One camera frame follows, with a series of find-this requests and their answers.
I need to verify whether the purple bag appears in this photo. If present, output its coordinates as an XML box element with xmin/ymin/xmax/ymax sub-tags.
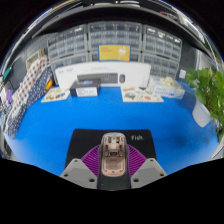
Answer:
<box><xmin>4</xmin><ymin>88</ymin><xmax>14</xmax><ymax>104</ymax></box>

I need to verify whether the small black box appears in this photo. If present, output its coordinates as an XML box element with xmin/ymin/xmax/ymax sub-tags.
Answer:
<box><xmin>69</xmin><ymin>78</ymin><xmax>102</xmax><ymax>98</ymax></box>

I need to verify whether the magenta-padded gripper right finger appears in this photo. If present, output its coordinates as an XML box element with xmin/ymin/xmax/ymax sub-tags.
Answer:
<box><xmin>113</xmin><ymin>143</ymin><xmax>168</xmax><ymax>191</ymax></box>

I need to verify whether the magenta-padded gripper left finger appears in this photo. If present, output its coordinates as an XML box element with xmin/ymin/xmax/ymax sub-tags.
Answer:
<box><xmin>59</xmin><ymin>143</ymin><xmax>114</xmax><ymax>191</ymax></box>

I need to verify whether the clear plastic packet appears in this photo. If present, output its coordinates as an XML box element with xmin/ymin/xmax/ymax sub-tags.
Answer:
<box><xmin>148</xmin><ymin>76</ymin><xmax>186</xmax><ymax>100</ymax></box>

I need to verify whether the green potted plant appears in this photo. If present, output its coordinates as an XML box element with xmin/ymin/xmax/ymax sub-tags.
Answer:
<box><xmin>185</xmin><ymin>67</ymin><xmax>224</xmax><ymax>141</ymax></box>

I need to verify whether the long white keyboard box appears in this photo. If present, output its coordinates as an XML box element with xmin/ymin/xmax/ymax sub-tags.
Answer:
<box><xmin>54</xmin><ymin>61</ymin><xmax>152</xmax><ymax>90</ymax></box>

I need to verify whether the black mouse pad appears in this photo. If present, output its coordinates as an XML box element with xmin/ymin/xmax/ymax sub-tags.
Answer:
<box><xmin>64</xmin><ymin>128</ymin><xmax>158</xmax><ymax>168</ymax></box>

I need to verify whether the white woven basket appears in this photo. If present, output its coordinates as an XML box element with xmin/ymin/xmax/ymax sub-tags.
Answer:
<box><xmin>25</xmin><ymin>49</ymin><xmax>46</xmax><ymax>69</ymax></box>

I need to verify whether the printed picture sheet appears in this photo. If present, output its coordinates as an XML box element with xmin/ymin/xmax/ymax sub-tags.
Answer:
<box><xmin>40</xmin><ymin>87</ymin><xmax>71</xmax><ymax>104</ymax></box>
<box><xmin>120</xmin><ymin>85</ymin><xmax>165</xmax><ymax>104</ymax></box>

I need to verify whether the yellow card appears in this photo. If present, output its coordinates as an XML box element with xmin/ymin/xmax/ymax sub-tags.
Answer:
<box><xmin>98</xmin><ymin>44</ymin><xmax>131</xmax><ymax>62</ymax></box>

